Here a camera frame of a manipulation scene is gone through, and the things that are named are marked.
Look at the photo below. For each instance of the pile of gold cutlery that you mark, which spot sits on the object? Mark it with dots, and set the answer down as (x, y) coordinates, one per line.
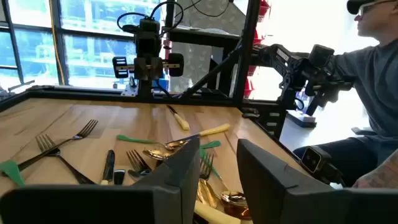
(77, 93)

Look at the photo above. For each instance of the person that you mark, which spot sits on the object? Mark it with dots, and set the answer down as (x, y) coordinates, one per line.
(379, 77)

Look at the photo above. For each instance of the white power adapter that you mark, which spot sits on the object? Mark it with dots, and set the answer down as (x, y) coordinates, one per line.
(306, 118)

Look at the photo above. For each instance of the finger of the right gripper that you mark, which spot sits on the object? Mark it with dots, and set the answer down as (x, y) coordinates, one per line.
(176, 64)
(120, 67)

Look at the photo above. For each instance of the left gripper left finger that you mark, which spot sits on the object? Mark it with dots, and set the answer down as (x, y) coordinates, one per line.
(93, 205)

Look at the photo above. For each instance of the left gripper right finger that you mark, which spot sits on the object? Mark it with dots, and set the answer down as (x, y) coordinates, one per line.
(280, 202)

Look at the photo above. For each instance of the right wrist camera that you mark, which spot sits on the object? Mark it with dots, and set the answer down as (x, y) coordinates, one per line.
(149, 26)

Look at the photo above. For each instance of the grey patterned panel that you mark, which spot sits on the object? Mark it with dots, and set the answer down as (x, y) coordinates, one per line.
(192, 62)

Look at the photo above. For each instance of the person's forearm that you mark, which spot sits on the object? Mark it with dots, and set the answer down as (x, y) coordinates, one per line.
(382, 174)

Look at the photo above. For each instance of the silver mounting plate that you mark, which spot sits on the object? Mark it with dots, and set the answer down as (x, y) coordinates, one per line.
(129, 91)

